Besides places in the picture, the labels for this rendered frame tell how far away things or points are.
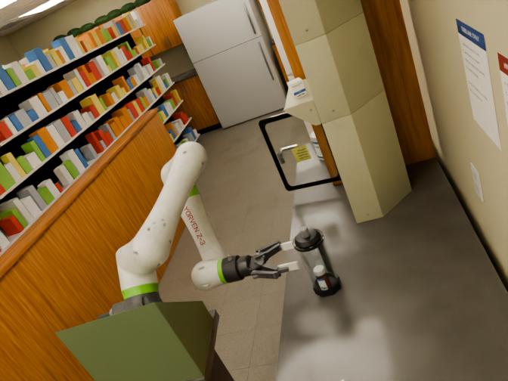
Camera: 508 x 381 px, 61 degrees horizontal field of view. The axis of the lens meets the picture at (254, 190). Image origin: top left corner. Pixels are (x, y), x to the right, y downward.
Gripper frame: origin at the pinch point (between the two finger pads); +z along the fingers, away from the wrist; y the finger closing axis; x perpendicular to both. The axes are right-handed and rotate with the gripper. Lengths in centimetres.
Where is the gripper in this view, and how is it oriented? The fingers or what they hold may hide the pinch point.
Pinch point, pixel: (294, 254)
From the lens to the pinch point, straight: 151.5
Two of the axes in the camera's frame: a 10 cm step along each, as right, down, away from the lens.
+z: 9.2, -2.6, -2.9
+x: 3.7, 8.2, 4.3
